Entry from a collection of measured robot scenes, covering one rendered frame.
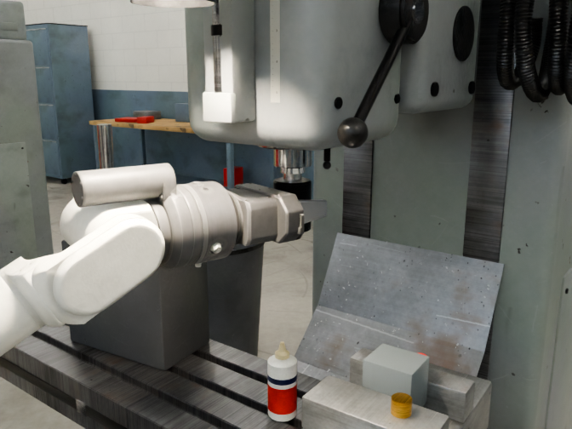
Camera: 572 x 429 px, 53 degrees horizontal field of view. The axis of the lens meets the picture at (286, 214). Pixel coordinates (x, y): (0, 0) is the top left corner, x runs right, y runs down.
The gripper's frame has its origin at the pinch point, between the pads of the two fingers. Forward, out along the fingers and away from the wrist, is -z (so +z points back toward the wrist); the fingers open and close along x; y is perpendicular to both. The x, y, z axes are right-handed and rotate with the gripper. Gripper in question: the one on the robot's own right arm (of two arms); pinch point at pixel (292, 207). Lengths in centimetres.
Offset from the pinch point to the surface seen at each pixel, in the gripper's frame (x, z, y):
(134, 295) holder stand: 28.0, 9.6, 18.3
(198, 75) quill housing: 3.9, 10.5, -15.8
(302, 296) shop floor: 212, -179, 122
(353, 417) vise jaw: -16.3, 4.4, 19.2
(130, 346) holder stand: 29.4, 10.1, 27.4
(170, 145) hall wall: 586, -278, 66
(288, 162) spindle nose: -1.6, 1.9, -6.0
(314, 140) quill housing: -10.5, 5.6, -9.5
